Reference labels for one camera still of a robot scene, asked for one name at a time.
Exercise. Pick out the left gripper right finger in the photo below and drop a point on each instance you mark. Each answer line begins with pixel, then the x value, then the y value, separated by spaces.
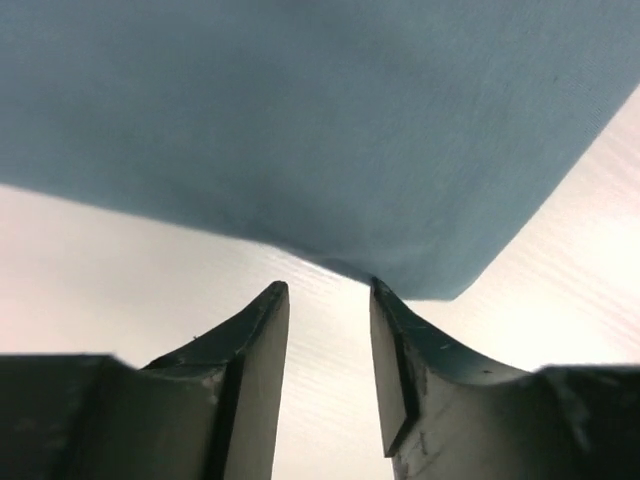
pixel 449 412

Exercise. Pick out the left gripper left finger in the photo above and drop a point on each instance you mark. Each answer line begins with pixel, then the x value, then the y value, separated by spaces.
pixel 207 410

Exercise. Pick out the blue t-shirt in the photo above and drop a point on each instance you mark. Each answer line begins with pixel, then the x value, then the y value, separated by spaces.
pixel 408 141

